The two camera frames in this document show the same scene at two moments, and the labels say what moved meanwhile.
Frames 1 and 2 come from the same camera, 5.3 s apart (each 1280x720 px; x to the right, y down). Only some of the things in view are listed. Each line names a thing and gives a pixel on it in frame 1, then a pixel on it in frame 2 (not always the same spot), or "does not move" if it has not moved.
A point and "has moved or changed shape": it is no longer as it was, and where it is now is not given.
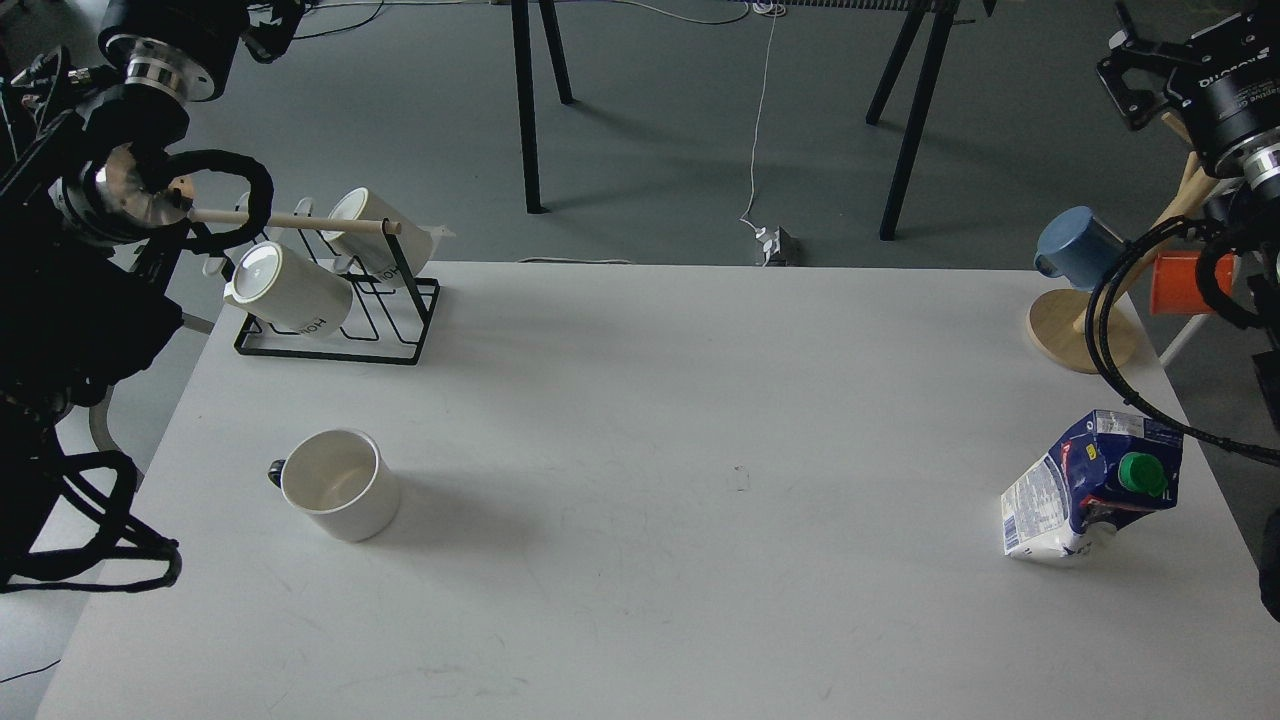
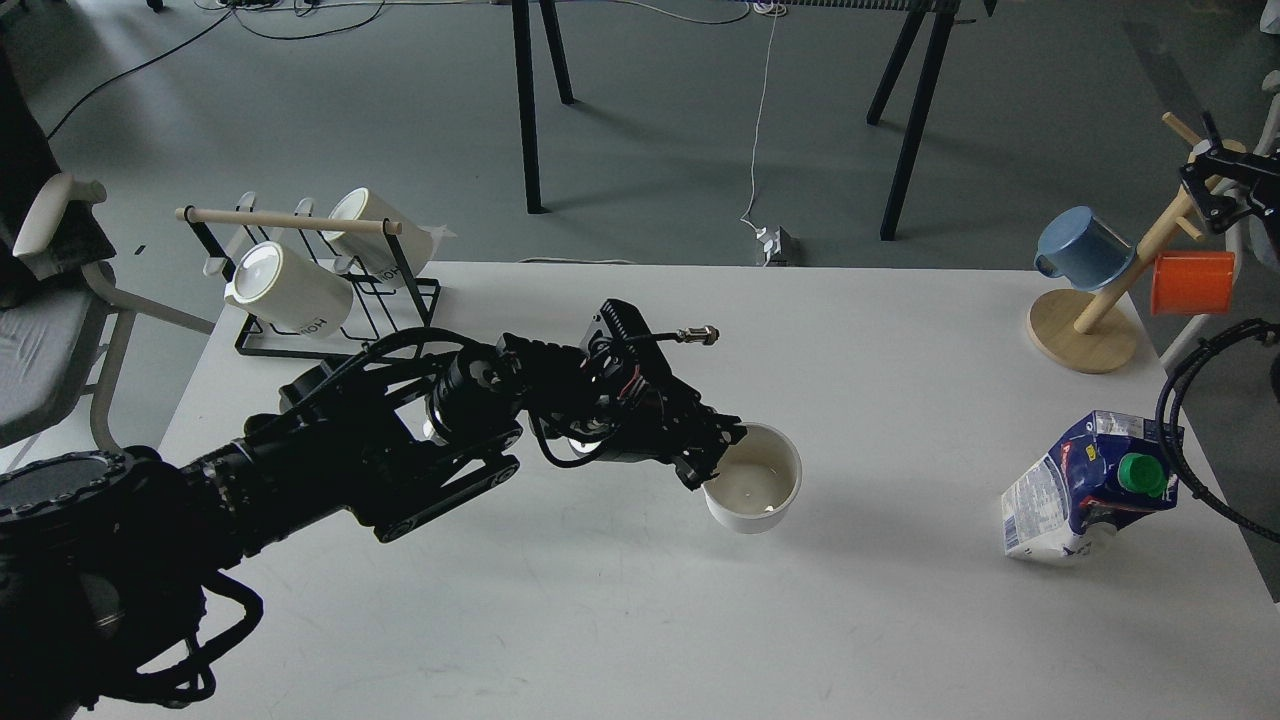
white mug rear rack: x=371 y=249 does not move
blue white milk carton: x=1112 y=468 does not move
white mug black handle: x=341 y=479 has moved or changed shape
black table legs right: x=940 y=15 does not move
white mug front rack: x=289 y=289 does not move
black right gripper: x=1230 y=92 → x=1220 y=184
